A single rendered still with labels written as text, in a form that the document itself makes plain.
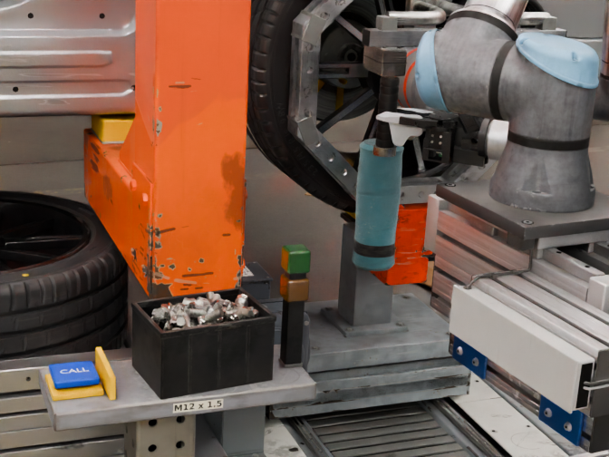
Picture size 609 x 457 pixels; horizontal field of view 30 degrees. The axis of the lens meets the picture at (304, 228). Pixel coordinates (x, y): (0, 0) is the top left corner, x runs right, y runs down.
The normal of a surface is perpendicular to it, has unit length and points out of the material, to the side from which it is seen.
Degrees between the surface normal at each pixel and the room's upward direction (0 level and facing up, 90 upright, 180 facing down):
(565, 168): 72
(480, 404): 0
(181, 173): 90
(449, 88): 103
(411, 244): 90
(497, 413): 0
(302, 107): 90
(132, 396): 0
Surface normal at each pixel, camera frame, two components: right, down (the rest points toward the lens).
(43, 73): 0.35, 0.31
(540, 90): -0.51, 0.24
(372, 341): 0.05, -0.95
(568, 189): 0.29, 0.01
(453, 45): -0.39, -0.51
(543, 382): -0.90, 0.09
